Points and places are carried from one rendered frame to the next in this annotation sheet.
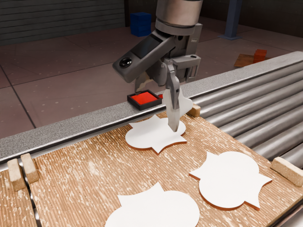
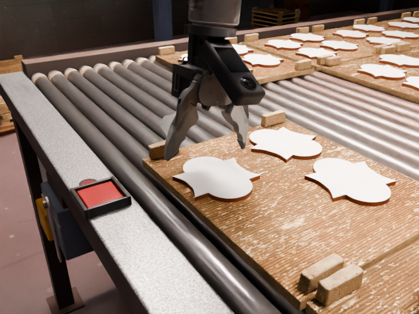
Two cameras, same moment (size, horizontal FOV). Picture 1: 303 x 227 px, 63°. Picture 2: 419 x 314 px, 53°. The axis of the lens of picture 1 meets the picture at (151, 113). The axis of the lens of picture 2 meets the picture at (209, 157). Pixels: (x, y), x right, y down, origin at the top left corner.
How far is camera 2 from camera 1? 0.75 m
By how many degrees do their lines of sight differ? 76
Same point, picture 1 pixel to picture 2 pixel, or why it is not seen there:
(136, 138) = (232, 189)
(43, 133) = not seen: outside the picture
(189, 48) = not seen: hidden behind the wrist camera
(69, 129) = (178, 283)
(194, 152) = (248, 157)
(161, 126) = (205, 171)
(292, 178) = (280, 119)
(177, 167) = (275, 167)
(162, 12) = (232, 14)
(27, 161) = (323, 265)
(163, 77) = not seen: hidden behind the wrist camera
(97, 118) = (144, 251)
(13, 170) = (343, 275)
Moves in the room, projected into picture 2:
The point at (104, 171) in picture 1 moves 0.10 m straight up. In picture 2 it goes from (295, 214) to (303, 154)
